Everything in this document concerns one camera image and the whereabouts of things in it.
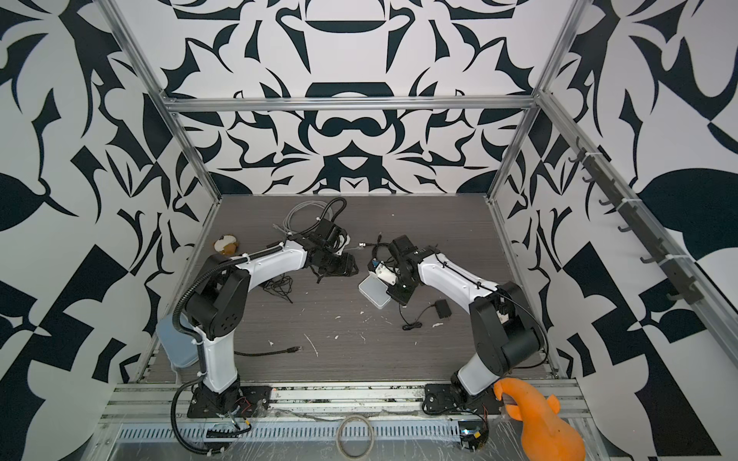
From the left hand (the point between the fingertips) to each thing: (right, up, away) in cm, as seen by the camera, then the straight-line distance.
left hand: (354, 265), depth 93 cm
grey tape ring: (-2, -38, -24) cm, 45 cm away
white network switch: (+6, -8, 0) cm, 10 cm away
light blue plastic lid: (-48, -22, -12) cm, 54 cm away
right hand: (+14, -6, -4) cm, 16 cm away
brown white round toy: (-45, +6, +9) cm, 47 cm away
